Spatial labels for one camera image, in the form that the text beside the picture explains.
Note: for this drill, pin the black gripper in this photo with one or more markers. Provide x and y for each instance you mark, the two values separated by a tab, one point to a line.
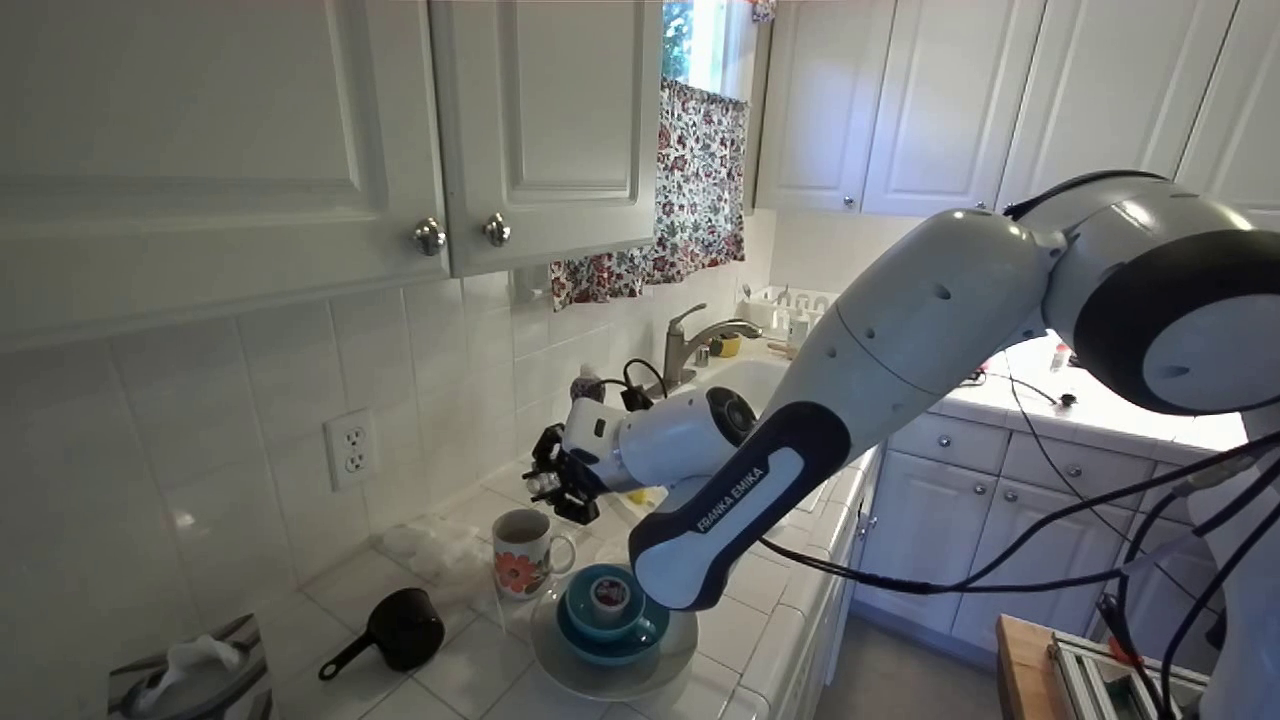
570	465

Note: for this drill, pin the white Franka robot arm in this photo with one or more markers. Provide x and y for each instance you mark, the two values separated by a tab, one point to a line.
932	322

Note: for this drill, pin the white floral mug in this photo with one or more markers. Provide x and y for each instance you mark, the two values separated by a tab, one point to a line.
521	555

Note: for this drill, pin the yellow sponge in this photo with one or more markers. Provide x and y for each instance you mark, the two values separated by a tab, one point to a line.
647	498

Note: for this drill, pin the silver faucet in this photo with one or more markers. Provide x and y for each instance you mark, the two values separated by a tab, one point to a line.
681	346

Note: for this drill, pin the grey plate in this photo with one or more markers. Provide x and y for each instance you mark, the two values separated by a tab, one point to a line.
572	672

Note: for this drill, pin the small black frying pan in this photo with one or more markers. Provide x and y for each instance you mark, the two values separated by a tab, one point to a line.
407	628

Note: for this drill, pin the silver cabinet knob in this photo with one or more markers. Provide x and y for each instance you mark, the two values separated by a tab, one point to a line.
496	230
428	235

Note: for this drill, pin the white base cabinet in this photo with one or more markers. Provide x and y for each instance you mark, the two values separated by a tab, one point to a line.
823	601

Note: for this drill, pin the floral curtain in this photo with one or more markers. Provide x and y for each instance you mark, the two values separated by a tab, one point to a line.
694	184

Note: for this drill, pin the white lower cabinet door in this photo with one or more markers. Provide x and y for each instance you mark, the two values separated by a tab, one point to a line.
1026	545
914	535

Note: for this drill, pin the narrow white cabinet door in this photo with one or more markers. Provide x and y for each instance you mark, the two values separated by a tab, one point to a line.
562	121

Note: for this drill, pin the white drawer front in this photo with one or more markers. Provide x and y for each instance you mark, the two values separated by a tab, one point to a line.
949	442
1083	465

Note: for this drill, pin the striped cloth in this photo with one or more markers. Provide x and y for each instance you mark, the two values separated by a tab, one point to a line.
184	672

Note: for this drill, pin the kitchen window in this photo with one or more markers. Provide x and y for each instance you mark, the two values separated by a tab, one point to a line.
705	43

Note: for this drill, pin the white upper cabinet door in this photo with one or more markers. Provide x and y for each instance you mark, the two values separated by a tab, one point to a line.
1122	80
825	95
954	95
1246	121

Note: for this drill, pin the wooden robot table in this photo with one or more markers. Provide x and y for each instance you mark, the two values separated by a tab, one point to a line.
1026	666

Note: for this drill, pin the wide white cabinet door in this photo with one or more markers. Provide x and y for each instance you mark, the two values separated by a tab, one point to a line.
203	133

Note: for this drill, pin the white wall outlet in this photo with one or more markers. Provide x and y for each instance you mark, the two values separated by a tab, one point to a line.
352	450

